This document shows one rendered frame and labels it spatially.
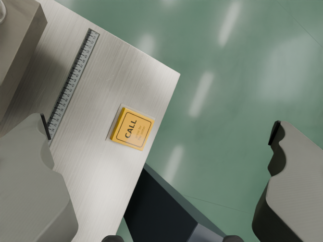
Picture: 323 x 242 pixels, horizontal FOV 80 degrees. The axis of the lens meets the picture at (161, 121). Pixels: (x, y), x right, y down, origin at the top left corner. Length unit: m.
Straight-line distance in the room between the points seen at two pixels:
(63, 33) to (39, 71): 0.08
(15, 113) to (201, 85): 1.35
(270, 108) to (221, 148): 0.66
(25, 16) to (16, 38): 0.03
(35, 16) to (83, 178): 0.28
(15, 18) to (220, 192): 1.80
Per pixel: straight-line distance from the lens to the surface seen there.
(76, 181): 0.43
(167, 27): 1.53
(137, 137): 0.40
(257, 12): 2.11
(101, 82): 0.41
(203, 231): 0.60
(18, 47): 0.29
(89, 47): 0.42
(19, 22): 0.29
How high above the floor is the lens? 1.30
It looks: 66 degrees down
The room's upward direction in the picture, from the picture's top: 102 degrees clockwise
